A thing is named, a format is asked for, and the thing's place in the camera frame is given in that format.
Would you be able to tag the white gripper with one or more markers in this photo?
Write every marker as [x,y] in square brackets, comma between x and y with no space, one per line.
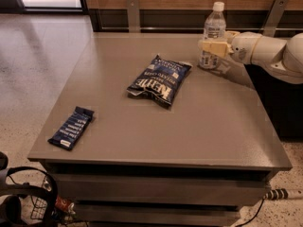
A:
[242,48]

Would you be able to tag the clear plastic water bottle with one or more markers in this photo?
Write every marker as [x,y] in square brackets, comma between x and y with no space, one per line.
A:
[214,28]

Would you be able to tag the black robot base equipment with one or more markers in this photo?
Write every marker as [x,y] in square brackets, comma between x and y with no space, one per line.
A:
[10,208]

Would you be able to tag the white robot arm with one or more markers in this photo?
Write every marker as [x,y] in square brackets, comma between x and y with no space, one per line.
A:
[280,58]

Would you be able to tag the blue RXBAR blueberry bar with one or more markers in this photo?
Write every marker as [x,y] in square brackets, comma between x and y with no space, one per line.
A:
[68,134]

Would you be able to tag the blue Kettle chips bag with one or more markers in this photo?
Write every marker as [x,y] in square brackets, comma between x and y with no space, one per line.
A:
[160,81]

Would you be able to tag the grey table cabinet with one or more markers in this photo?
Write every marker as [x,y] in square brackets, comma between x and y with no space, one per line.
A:
[138,164]

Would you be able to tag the right metal wall bracket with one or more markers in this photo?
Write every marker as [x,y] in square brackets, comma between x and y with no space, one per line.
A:
[273,17]

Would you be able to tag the metal wall bracket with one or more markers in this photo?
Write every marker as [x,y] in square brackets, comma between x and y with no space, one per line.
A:
[133,14]
[273,17]

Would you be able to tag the left metal wall bracket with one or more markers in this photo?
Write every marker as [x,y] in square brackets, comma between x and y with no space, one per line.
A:
[133,14]

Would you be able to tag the wire basket with red can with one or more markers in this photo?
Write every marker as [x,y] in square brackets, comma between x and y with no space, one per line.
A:
[52,208]

